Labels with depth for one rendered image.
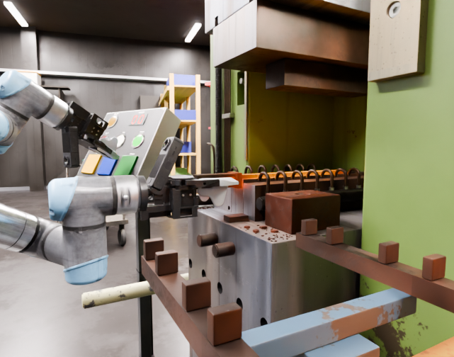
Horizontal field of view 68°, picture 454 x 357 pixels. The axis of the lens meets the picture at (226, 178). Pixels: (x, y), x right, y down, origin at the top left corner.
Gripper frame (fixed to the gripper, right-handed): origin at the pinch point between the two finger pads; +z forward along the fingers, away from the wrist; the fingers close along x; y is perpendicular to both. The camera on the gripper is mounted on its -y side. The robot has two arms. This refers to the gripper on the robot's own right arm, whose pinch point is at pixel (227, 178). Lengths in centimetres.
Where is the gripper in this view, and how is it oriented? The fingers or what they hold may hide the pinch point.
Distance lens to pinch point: 75.0
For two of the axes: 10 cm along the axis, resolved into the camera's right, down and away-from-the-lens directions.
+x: 4.7, 0.9, -8.8
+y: 0.0, 9.9, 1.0
